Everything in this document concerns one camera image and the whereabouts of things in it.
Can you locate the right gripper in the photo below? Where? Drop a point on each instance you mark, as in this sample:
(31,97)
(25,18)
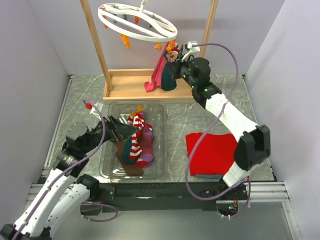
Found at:
(176,66)

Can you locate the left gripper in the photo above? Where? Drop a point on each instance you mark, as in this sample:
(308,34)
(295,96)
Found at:
(124,130)

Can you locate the dark teal santa sock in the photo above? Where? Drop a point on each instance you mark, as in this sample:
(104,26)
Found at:
(167,82)
(125,156)

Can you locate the red white striped sock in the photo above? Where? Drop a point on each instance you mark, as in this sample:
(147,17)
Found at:
(142,163)
(135,119)

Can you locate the brown sock with striped cuff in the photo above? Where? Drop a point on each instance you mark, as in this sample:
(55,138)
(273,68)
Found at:
(130,169)

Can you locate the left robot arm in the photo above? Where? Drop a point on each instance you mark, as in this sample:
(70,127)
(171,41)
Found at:
(65,189)

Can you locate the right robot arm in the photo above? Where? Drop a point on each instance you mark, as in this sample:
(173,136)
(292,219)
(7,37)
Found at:
(253,140)

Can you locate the wooden hanger stand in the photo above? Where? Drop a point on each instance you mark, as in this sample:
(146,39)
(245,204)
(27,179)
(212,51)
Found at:
(128,84)

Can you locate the white round clip hanger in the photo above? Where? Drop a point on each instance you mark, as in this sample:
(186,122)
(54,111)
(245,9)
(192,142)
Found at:
(136,22)

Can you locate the pink cloth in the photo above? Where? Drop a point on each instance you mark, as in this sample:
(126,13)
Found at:
(156,77)

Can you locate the clear plastic tray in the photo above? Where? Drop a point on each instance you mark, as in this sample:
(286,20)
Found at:
(143,156)

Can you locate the red folded cloth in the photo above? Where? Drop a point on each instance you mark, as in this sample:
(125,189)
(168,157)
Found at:
(214,156)

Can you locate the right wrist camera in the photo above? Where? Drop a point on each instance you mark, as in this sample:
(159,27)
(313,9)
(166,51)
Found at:
(192,48)

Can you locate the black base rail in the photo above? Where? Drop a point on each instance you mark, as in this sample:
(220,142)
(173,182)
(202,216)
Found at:
(163,196)

